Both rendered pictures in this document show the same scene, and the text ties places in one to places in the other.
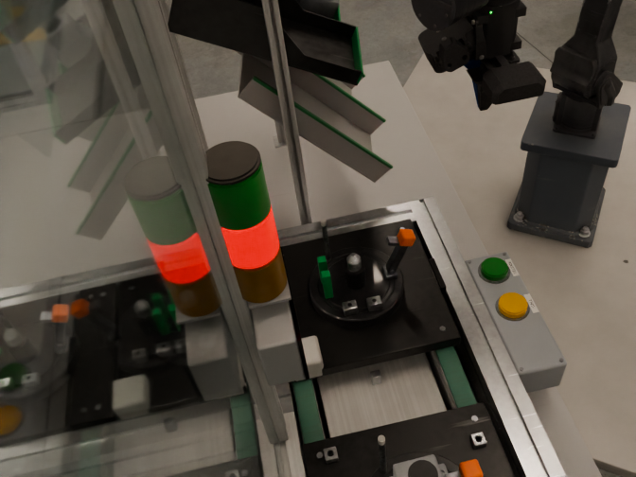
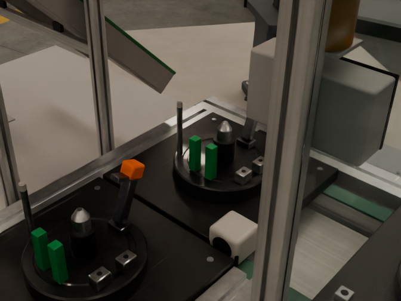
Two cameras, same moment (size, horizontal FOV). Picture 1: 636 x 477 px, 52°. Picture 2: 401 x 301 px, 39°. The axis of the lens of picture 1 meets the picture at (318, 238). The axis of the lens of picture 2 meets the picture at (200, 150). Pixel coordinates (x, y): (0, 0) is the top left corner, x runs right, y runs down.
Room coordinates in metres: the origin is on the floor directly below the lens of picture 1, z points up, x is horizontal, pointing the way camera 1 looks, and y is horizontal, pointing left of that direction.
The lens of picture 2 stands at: (0.16, 0.43, 1.44)
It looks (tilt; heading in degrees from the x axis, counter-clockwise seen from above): 34 degrees down; 315
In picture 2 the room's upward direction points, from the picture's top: 1 degrees clockwise
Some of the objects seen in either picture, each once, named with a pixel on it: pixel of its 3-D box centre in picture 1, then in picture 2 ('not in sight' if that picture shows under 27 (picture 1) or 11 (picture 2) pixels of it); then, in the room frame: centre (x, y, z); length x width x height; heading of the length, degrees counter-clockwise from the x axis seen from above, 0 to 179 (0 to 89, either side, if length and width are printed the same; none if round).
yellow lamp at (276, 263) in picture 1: (256, 266); not in sight; (0.40, 0.06, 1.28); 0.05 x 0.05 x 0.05
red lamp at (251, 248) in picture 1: (247, 229); not in sight; (0.40, 0.06, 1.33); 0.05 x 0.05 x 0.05
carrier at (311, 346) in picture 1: (354, 272); (223, 146); (0.60, -0.05, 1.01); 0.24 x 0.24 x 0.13; 5
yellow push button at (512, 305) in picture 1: (512, 307); not in sight; (0.53, -0.26, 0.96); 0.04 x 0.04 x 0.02
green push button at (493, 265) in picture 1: (494, 271); not in sight; (0.60, -0.26, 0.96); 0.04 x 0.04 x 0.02
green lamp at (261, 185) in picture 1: (236, 188); not in sight; (0.40, 0.06, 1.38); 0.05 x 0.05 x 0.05
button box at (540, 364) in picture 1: (509, 319); not in sight; (0.53, -0.26, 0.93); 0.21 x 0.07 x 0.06; 5
